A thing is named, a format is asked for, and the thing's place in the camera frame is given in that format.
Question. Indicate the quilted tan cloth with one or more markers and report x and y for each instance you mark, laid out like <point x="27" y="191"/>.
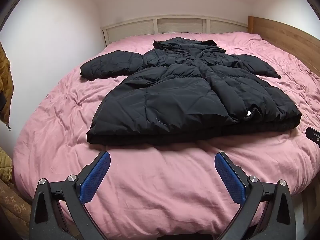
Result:
<point x="4" y="162"/>

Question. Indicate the white louvered panel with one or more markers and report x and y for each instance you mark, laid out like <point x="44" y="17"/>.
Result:
<point x="130" y="30"/>

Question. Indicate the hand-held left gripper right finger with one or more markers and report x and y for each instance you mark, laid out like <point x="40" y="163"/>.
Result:
<point x="226" y="175"/>

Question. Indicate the black puffer jacket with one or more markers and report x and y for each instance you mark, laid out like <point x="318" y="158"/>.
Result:
<point x="175" y="92"/>

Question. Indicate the wooden headboard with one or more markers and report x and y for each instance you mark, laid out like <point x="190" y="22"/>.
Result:
<point x="287" y="37"/>

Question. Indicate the brown hanging jacket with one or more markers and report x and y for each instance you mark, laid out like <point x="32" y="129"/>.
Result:
<point x="5" y="80"/>

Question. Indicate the pink duvet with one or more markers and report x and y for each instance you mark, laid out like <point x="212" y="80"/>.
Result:
<point x="162" y="192"/>

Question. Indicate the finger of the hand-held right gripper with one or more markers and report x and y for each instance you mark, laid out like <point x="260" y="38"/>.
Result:
<point x="313" y="135"/>

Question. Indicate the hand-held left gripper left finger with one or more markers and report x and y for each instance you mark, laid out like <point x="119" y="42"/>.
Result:
<point x="98" y="175"/>

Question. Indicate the brown monogram bag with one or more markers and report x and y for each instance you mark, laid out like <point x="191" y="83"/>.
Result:
<point x="12" y="205"/>

